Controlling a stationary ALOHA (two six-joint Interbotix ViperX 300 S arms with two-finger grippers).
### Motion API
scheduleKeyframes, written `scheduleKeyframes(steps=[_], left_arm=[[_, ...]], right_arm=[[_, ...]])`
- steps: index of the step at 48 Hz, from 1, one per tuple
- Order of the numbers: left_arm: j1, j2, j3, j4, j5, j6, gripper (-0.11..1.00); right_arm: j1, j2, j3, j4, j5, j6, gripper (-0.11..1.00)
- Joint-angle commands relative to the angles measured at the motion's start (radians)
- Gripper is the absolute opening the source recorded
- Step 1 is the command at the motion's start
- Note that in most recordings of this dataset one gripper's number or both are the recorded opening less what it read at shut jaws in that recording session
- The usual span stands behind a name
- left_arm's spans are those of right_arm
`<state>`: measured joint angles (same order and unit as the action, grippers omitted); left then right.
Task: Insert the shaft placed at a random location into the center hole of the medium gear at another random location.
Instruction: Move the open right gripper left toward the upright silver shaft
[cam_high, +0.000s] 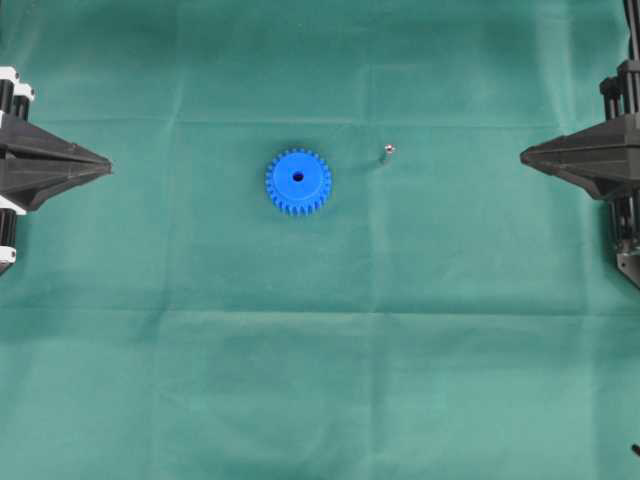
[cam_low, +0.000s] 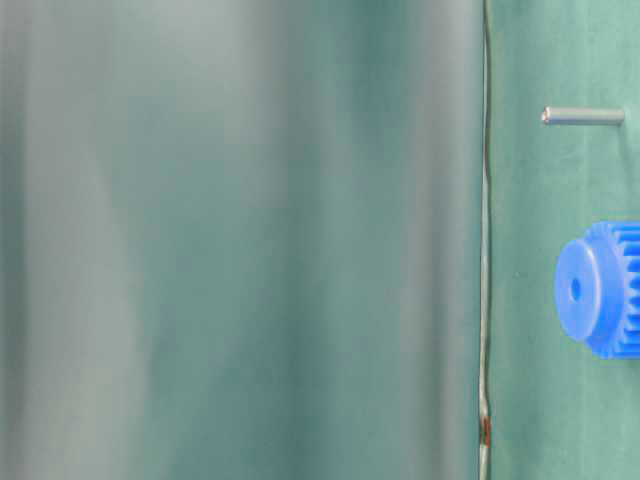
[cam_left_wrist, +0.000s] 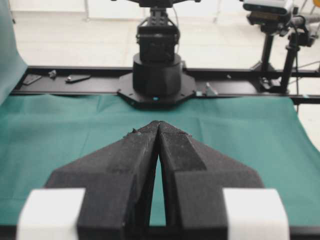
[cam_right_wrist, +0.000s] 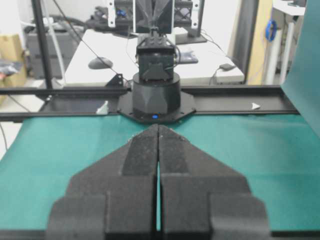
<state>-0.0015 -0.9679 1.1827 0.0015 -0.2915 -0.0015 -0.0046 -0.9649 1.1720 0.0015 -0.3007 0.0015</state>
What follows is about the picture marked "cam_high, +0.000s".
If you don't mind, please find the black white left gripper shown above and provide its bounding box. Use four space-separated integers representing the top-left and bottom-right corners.
0 66 113 275

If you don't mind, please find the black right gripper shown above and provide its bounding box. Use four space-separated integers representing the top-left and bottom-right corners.
519 57 640 289

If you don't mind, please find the blue plastic gear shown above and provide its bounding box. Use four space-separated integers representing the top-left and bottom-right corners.
265 148 333 216

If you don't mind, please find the green table cloth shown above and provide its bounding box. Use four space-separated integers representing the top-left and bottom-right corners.
1 1 639 479

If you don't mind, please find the black cable top right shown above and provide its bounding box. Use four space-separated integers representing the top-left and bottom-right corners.
622 0 640 64

